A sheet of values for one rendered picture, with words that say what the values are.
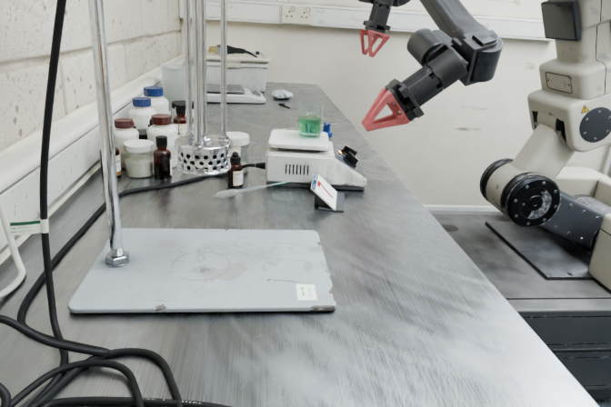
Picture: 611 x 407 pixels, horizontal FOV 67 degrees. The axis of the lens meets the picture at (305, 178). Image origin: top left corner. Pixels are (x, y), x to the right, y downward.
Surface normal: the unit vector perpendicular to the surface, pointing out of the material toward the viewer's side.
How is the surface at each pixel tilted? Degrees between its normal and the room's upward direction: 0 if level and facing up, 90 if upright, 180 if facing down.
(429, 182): 90
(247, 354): 0
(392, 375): 0
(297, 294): 0
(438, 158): 90
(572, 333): 90
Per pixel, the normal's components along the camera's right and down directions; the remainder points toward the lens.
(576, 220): 0.10, 0.33
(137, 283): 0.06, -0.94
